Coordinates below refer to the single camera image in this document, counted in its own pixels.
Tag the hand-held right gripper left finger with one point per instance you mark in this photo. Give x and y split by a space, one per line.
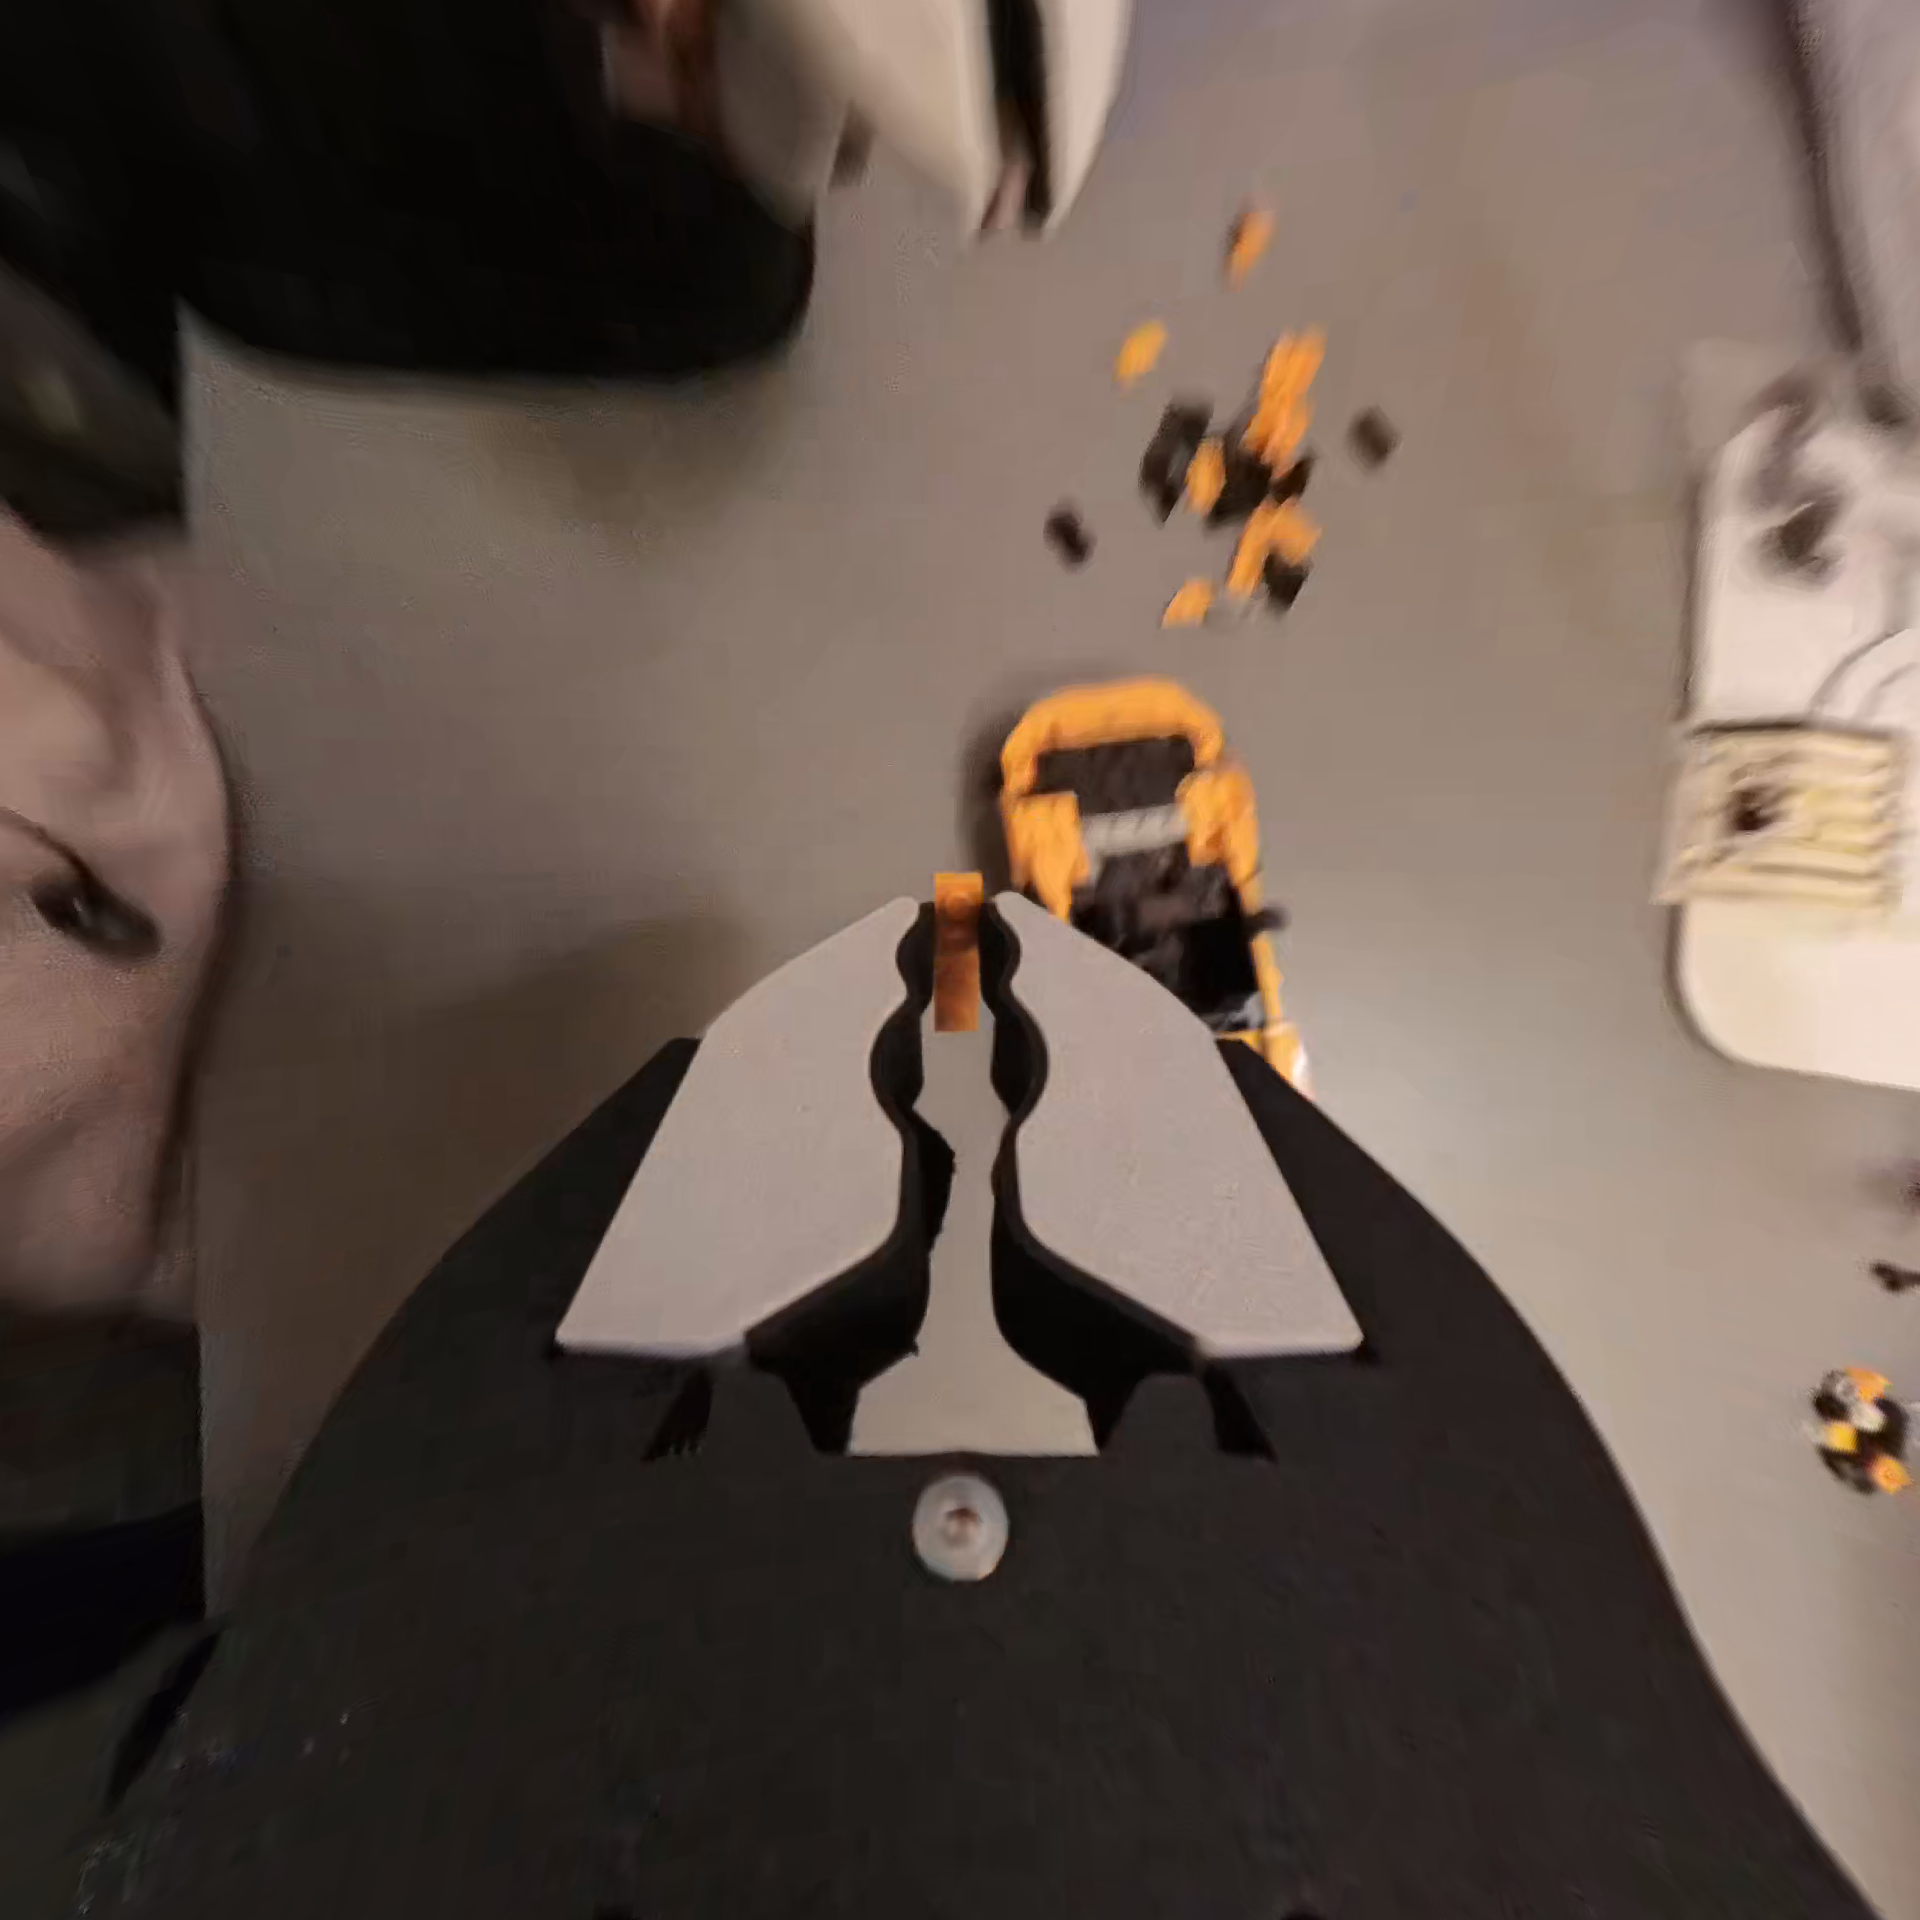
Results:
765 1172

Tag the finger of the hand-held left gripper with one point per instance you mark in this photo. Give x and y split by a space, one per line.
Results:
1079 91
901 76

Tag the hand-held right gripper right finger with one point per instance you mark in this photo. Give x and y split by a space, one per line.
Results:
1172 1185

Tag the orange lego plate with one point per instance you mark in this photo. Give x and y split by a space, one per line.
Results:
957 962

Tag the orange lego car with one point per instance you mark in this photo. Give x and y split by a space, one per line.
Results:
1110 715

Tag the person's left forearm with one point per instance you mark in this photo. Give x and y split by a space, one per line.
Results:
375 181

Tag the pile of loose lego pieces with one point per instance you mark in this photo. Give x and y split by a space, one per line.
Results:
1283 390

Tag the small orange black lego assembly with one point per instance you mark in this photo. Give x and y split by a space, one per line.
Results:
1861 1441

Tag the sticker sheet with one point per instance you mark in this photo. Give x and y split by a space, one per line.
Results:
1830 839

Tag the person's black clothing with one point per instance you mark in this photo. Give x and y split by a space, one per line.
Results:
91 1501

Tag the clear bag of grey parts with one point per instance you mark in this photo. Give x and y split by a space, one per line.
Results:
1800 534

